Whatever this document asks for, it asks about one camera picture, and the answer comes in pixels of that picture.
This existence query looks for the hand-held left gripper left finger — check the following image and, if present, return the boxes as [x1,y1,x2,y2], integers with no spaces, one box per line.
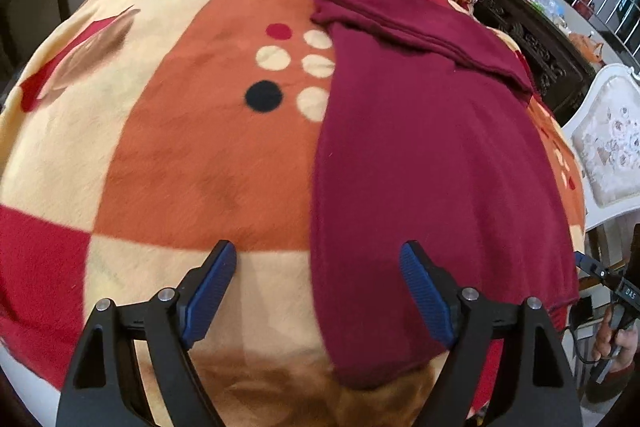
[56,240,238,427]

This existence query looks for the white upholstered floral chair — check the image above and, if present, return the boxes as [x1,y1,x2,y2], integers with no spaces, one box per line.
[559,63,640,233]

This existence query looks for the dark carved wooden cabinet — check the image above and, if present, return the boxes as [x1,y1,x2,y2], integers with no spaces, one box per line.
[470,0,599,120]

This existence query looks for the person's right hand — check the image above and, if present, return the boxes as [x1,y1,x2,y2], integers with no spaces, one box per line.
[592,306,637,364]

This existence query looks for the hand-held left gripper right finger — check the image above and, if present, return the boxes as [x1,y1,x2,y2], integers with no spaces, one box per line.
[399,240,584,427]

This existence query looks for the checked red orange fleece blanket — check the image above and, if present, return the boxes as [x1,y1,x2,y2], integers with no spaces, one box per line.
[0,0,589,427]

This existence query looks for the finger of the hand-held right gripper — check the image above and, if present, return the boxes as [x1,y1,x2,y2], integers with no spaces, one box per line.
[573,250,610,284]

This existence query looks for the maroon knit garment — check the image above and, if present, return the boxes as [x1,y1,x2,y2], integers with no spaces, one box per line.
[309,0,581,391]

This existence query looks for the person's right forearm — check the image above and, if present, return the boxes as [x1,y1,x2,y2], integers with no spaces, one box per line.
[583,359,637,405]

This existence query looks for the black cable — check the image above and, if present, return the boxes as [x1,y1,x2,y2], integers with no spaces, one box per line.
[568,319,601,364]

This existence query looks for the orange bag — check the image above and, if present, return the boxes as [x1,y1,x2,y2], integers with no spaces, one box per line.
[569,32,605,64]

